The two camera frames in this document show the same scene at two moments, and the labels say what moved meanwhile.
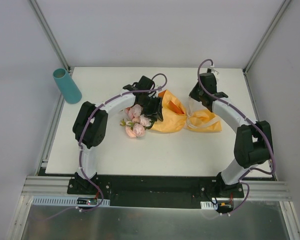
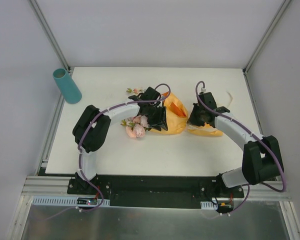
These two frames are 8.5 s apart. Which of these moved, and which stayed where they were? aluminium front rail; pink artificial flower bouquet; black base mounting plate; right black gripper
Moved: right black gripper
Stayed: pink artificial flower bouquet; black base mounting plate; aluminium front rail
